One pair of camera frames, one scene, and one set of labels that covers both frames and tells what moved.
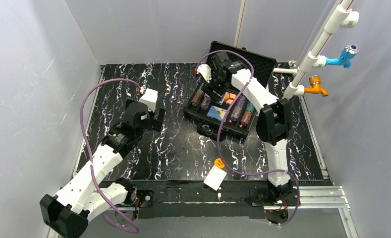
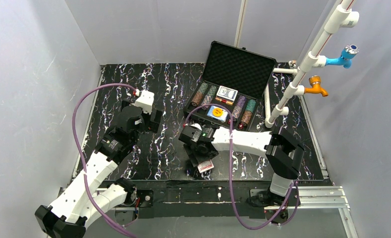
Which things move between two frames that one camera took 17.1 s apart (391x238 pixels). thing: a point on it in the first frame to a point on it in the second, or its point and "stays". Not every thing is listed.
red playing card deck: (215, 177) to (203, 166)
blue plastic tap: (345, 59) stays
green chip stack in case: (249, 109) stays
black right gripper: (214, 89) to (201, 157)
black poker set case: (235, 113) stays
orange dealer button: (219, 163) to (217, 112)
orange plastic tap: (315, 81) stays
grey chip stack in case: (205, 102) stays
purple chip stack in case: (238, 106) stays
